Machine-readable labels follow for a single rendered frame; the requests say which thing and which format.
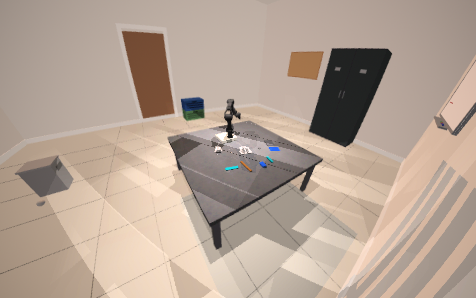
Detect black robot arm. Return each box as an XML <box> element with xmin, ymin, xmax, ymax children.
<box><xmin>224</xmin><ymin>99</ymin><xmax>235</xmax><ymax>138</ymax></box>

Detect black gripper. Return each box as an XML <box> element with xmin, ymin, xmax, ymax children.
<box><xmin>232</xmin><ymin>108</ymin><xmax>241</xmax><ymax>119</ymax></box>

